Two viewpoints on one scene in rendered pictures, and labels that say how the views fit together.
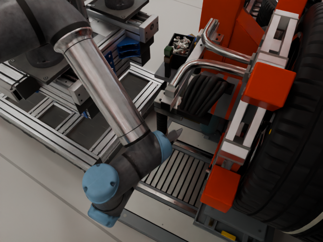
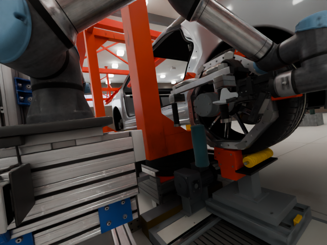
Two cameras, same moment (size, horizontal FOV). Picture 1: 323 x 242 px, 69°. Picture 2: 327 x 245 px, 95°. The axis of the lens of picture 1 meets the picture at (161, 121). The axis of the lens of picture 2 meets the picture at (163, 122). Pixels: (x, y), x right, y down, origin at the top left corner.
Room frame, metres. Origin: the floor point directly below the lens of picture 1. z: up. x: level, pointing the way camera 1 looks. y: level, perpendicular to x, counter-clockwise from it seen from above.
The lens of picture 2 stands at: (0.35, 0.69, 0.78)
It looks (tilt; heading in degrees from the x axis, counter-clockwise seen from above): 0 degrees down; 301
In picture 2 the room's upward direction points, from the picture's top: 8 degrees counter-clockwise
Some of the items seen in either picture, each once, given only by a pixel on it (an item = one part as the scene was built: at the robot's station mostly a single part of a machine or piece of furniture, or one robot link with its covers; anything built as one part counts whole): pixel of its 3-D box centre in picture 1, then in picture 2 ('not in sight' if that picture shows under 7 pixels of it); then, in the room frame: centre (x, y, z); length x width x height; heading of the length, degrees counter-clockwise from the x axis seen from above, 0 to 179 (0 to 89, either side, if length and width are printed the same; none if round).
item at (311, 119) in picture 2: not in sight; (302, 114); (-1.11, -6.29, 0.39); 0.81 x 0.66 x 0.78; 148
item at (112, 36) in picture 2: not in sight; (152, 50); (2.20, -2.36, 2.54); 2.58 x 0.12 x 0.42; 64
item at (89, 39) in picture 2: not in sight; (94, 80); (2.81, -1.11, 1.75); 0.19 x 0.19 x 2.45; 64
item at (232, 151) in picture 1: (247, 104); (222, 103); (0.50, -0.29, 0.85); 0.54 x 0.07 x 0.54; 154
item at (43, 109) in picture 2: (42, 45); (61, 106); (0.79, 0.48, 0.87); 0.15 x 0.15 x 0.10
